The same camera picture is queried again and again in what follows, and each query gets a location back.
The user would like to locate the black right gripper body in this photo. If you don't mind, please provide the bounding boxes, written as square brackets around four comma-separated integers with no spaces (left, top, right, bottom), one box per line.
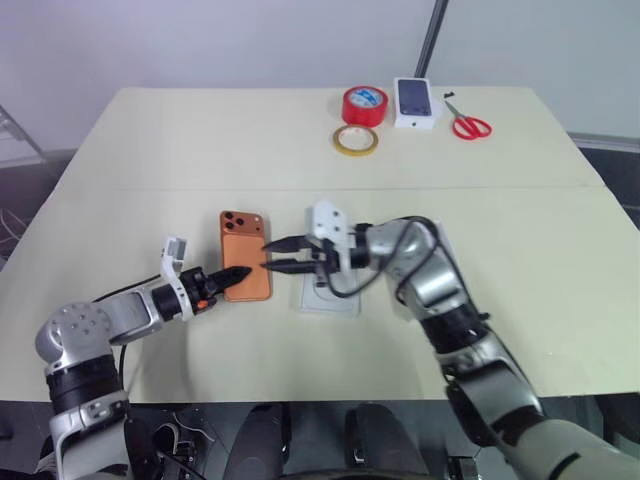
[294,234,343,290]

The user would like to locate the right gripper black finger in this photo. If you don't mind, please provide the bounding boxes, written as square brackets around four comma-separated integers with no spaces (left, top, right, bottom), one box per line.
[261,257,315,275]
[262,235,307,255]

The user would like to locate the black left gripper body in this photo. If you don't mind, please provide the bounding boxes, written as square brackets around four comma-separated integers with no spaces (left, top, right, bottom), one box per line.
[180,267,222,314]

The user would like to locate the orange smartphone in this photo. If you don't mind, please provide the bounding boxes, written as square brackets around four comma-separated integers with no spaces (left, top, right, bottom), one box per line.
[217,209,275,303]

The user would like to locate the white phone box tray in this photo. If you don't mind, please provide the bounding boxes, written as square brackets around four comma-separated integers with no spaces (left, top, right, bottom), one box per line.
[290,206,363,318]

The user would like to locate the white box with phone print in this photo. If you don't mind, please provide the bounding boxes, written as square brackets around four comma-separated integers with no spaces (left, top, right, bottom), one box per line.
[392,76,444,132]

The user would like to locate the yellow clear tape roll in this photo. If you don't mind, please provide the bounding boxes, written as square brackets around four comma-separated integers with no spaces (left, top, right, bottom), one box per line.
[330,124,379,159]

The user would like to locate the red tape roll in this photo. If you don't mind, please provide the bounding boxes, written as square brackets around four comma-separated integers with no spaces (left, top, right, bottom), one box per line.
[341,85,391,127]

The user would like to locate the dark rounded shape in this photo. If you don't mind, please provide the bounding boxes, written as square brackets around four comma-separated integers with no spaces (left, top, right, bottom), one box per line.
[233,402,292,480]
[343,402,419,480]

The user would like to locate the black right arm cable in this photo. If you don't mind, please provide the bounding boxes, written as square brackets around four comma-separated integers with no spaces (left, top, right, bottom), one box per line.
[321,215,494,322]

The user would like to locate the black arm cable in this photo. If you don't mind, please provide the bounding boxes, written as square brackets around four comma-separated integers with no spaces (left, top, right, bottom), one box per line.
[91,281,154,401]
[321,215,494,322]

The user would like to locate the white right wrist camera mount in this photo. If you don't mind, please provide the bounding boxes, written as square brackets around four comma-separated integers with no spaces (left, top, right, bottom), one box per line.
[305,198,358,274]

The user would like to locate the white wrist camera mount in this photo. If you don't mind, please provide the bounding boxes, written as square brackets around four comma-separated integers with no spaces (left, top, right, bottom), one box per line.
[305,198,358,274]
[159,236,195,322]

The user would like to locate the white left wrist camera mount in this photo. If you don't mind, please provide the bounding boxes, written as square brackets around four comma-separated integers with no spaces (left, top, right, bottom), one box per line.
[159,236,195,322]

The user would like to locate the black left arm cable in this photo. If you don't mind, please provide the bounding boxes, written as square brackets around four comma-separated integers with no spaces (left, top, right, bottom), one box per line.
[91,281,154,401]

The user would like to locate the white wire bundle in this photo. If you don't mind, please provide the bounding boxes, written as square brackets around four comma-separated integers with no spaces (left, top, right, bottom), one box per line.
[0,207,24,261]

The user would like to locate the red handled scissors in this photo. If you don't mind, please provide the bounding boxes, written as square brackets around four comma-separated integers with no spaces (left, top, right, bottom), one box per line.
[443,98,494,141]

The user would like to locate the aluminium frame post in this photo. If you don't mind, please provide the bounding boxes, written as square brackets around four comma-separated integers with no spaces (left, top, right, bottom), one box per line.
[416,0,450,77]

